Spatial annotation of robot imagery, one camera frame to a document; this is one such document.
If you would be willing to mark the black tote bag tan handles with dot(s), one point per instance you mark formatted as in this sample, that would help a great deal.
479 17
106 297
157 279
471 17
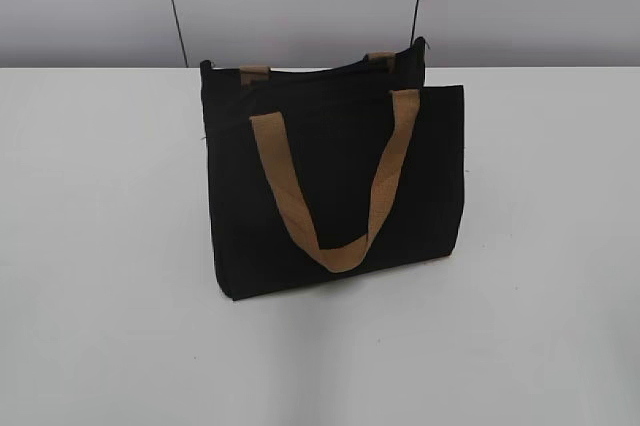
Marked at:
315 176

